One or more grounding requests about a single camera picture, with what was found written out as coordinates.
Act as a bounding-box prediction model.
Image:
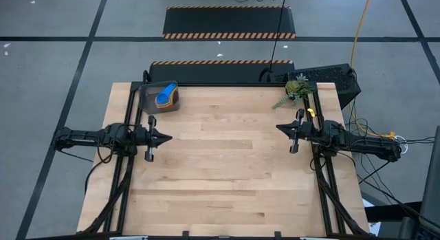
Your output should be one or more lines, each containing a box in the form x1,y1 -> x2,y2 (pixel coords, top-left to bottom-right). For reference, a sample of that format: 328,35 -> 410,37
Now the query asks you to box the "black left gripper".
132,115 -> 173,163

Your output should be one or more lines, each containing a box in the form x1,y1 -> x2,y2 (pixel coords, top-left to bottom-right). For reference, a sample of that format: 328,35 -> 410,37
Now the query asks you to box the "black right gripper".
275,108 -> 314,154

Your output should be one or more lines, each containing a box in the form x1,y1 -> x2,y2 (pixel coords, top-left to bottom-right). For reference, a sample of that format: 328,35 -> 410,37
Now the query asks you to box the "orange measuring cup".
154,88 -> 179,110

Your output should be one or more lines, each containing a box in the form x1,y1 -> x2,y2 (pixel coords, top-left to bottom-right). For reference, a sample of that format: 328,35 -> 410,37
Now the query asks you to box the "small blue measuring cup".
154,82 -> 178,106

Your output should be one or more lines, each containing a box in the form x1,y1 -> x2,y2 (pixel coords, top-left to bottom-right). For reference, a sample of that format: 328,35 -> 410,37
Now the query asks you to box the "grey translucent basket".
137,80 -> 181,116

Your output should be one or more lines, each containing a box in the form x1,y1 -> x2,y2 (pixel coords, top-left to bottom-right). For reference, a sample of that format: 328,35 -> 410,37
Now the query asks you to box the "potted succulent plant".
272,72 -> 316,111

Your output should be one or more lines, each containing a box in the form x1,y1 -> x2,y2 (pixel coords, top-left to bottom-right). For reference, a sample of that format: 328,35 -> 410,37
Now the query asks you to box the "black perforated computer case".
267,63 -> 362,111

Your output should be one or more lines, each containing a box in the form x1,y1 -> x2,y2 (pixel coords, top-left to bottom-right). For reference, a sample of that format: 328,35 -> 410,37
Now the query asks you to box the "black hazard-striped floor mat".
148,59 -> 296,84
162,6 -> 297,41

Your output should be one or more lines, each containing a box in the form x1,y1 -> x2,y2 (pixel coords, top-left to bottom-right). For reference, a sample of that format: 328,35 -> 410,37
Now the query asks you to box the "black equipment cart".
398,125 -> 440,240

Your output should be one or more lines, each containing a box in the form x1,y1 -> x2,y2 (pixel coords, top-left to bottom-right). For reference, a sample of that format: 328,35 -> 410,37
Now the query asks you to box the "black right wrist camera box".
302,123 -> 318,141

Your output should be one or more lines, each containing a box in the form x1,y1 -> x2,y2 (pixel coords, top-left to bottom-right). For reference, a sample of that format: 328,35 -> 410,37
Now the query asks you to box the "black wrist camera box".
133,125 -> 151,147
302,123 -> 318,141

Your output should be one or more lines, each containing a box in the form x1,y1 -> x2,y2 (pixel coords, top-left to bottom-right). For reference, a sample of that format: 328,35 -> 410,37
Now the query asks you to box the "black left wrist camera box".
133,125 -> 151,147

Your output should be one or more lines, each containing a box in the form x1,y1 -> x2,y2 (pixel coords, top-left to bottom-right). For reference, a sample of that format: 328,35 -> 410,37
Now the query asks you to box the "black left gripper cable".
96,124 -> 138,164

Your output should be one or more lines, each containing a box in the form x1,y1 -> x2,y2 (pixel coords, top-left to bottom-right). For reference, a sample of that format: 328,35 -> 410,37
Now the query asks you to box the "black aluminium table frame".
77,80 -> 371,239

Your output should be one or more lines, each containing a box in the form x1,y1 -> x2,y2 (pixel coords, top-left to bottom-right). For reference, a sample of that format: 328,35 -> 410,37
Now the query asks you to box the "black hanging cable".
269,0 -> 289,73

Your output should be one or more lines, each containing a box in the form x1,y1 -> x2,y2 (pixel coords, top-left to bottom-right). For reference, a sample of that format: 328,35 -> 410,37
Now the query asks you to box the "yellow hanging cable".
349,0 -> 396,140

